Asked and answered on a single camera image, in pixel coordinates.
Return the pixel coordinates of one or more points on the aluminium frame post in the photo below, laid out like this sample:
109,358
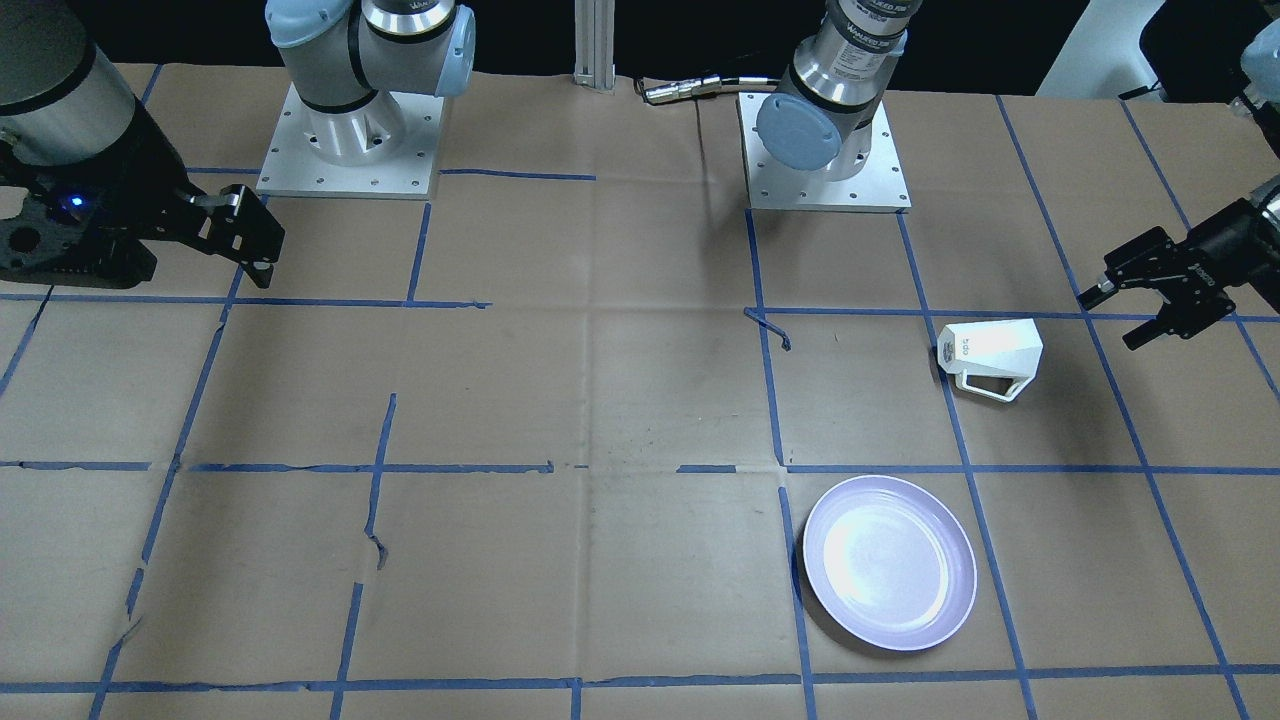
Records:
593,41

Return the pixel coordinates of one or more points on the brown paper table cover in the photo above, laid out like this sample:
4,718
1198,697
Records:
543,446

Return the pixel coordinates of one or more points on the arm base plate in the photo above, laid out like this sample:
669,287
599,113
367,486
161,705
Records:
385,150
796,157

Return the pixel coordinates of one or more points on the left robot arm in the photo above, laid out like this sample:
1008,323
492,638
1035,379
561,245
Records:
846,66

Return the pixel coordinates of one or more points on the white faceted cup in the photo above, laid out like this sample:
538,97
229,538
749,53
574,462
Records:
995,359

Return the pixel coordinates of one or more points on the lavender plate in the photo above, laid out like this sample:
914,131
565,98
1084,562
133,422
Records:
890,563

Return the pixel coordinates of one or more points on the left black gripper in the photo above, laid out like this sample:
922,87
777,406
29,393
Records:
1228,247

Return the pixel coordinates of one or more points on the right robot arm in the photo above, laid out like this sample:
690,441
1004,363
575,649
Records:
65,100

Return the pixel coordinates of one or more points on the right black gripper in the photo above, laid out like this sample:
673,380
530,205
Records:
143,172

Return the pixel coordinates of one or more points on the corrugated metal conduit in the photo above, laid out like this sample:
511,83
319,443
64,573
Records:
667,93

